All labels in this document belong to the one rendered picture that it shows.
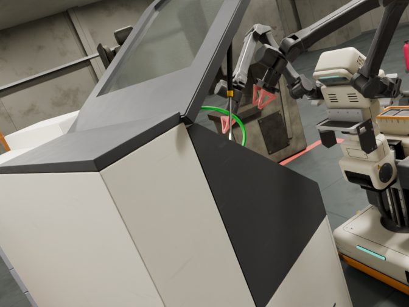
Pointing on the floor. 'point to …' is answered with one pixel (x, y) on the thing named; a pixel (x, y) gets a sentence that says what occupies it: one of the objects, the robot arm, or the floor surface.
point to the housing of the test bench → (117, 220)
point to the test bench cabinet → (314, 276)
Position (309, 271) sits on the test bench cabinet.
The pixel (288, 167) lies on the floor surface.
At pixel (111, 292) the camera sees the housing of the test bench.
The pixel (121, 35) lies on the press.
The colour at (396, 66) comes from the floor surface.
